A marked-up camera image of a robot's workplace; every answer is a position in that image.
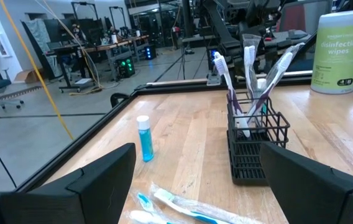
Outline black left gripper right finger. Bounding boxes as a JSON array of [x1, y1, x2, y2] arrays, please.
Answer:
[[259, 142, 353, 224]]

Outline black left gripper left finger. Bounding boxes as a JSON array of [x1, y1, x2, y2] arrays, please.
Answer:
[[8, 142, 137, 224]]

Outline computer tower green lights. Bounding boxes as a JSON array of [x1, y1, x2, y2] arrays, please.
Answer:
[[116, 57, 136, 78]]

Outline cardboard box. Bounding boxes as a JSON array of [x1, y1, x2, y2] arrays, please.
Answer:
[[14, 68, 41, 84]]

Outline wooden workbench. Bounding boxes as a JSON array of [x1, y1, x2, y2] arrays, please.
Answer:
[[49, 34, 150, 94]]

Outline computer tower blue lights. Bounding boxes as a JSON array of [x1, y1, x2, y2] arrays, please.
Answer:
[[144, 45, 158, 60]]

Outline black tripod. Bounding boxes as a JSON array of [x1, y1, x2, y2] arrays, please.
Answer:
[[176, 43, 190, 81]]

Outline red backed chair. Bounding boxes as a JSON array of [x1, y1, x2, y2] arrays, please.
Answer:
[[278, 0, 333, 35]]

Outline black aluminium table frame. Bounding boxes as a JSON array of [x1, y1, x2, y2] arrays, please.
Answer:
[[14, 70, 353, 194]]

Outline black wire caddy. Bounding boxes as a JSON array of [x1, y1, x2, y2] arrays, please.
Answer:
[[226, 91, 291, 187]]

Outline yellow hanging cable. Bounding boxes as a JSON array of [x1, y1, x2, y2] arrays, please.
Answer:
[[0, 0, 75, 141]]

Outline grey metal bracket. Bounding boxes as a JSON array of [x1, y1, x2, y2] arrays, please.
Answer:
[[206, 72, 222, 86]]

